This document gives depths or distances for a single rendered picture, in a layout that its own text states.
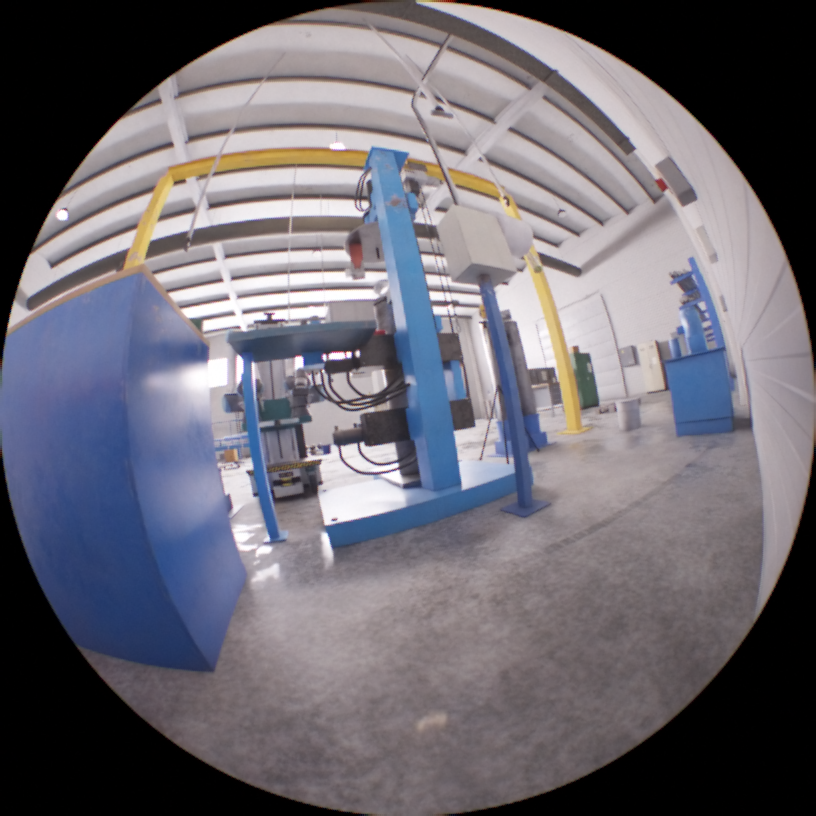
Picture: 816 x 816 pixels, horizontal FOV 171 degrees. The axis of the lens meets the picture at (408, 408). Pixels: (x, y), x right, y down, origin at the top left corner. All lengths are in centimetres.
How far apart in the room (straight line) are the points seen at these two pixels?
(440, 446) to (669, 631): 131
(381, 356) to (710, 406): 249
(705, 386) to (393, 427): 237
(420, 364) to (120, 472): 137
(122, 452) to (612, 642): 102
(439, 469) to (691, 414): 205
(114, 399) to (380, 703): 76
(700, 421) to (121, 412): 298
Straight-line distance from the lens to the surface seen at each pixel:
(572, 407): 388
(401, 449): 190
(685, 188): 120
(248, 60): 690
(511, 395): 128
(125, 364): 65
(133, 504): 64
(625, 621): 72
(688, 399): 255
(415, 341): 152
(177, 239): 797
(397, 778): 53
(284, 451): 276
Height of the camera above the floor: 50
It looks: 3 degrees up
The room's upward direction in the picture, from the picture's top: 9 degrees counter-clockwise
